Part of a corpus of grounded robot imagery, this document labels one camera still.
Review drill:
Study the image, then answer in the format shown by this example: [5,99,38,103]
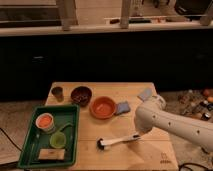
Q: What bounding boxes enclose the black cable right floor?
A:
[178,162,213,171]

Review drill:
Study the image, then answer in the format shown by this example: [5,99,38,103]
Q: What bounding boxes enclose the tan rectangular sponge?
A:
[38,149,65,160]

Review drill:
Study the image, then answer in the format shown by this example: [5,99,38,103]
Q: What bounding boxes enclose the white cup orange inside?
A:
[35,113,55,132]

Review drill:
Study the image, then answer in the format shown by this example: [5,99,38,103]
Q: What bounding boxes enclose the green plastic tray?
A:
[18,105,79,169]

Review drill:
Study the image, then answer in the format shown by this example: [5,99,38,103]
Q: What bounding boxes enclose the orange ceramic bowl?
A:
[89,96,117,119]

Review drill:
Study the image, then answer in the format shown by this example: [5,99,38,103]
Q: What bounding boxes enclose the black cable left floor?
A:
[0,127,23,167]

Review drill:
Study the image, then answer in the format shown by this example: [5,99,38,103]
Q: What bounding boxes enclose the white dish brush black bristles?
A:
[97,134,140,150]

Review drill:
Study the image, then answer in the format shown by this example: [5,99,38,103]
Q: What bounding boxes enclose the green ladle cup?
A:
[49,123,73,149]

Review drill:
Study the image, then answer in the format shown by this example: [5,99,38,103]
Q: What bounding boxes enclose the spice bottle rack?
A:
[178,89,213,121]

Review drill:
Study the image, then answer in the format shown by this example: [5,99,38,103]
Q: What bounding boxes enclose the black cable floor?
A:
[0,127,23,167]
[178,162,213,171]

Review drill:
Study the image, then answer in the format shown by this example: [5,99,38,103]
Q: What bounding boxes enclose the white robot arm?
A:
[134,95,213,152]

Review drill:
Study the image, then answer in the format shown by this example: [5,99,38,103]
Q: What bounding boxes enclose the small brown cup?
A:
[51,86,64,102]

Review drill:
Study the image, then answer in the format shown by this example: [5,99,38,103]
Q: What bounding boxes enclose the dark brown bowl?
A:
[71,86,92,107]

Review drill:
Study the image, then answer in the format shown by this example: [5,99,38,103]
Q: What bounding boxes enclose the blue sponge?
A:
[116,101,131,115]

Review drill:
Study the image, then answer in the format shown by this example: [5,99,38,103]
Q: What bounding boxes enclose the grey triangular cloth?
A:
[138,88,152,101]

